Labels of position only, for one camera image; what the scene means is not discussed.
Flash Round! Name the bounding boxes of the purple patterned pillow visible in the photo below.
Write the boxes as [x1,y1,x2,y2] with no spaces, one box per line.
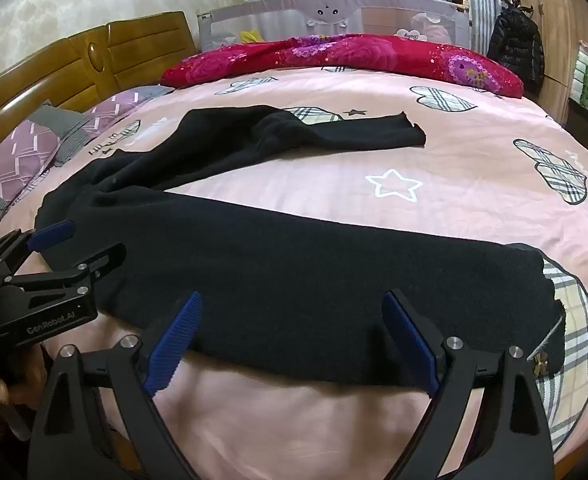
[81,89,149,136]
[0,120,62,201]

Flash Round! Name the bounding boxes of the black puffer jacket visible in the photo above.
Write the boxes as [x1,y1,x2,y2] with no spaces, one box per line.
[486,2,546,96]

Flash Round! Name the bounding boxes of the wooden headboard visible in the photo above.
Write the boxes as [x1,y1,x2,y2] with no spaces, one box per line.
[0,11,199,151]

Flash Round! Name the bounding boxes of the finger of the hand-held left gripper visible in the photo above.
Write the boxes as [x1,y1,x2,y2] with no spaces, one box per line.
[11,242,127,306]
[0,221,74,273]

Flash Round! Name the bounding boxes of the red floral blanket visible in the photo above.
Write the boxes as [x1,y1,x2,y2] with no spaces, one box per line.
[160,33,524,100]

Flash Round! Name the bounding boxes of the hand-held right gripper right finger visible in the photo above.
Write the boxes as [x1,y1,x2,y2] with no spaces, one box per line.
[381,289,557,480]

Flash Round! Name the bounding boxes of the black pants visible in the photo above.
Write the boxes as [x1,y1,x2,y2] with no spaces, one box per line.
[34,105,567,395]

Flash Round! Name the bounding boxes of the pink printed bed sheet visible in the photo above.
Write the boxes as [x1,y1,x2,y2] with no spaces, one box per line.
[0,65,588,480]

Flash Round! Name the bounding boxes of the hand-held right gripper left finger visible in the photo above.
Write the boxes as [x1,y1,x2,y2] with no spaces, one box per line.
[26,290,205,480]

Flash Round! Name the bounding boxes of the grey pillow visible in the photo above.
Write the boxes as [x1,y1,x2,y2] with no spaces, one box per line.
[134,85,175,102]
[26,105,92,166]

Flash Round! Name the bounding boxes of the grey bed guard rail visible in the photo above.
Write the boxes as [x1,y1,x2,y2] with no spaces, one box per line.
[197,0,467,53]

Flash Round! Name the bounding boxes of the wooden wardrobe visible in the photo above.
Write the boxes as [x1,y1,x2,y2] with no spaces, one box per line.
[511,0,588,111]

